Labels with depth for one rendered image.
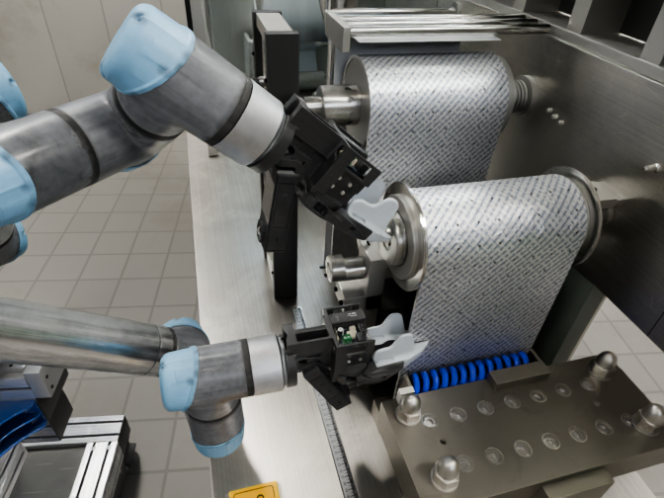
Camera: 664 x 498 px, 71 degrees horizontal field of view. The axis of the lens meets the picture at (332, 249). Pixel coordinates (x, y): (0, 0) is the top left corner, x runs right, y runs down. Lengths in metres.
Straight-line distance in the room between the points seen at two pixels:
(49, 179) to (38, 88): 3.88
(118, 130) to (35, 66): 3.79
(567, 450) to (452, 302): 0.25
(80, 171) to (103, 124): 0.05
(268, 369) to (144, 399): 1.46
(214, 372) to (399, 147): 0.44
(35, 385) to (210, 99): 0.91
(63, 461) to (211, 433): 1.09
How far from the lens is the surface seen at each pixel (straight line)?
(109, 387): 2.12
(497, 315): 0.74
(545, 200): 0.68
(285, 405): 0.86
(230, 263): 1.12
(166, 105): 0.44
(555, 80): 0.89
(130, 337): 0.71
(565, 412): 0.80
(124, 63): 0.43
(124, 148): 0.49
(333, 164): 0.48
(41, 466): 1.76
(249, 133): 0.45
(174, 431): 1.93
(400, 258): 0.60
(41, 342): 0.66
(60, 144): 0.46
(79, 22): 4.05
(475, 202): 0.62
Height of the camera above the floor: 1.62
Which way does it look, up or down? 38 degrees down
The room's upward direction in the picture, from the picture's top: 4 degrees clockwise
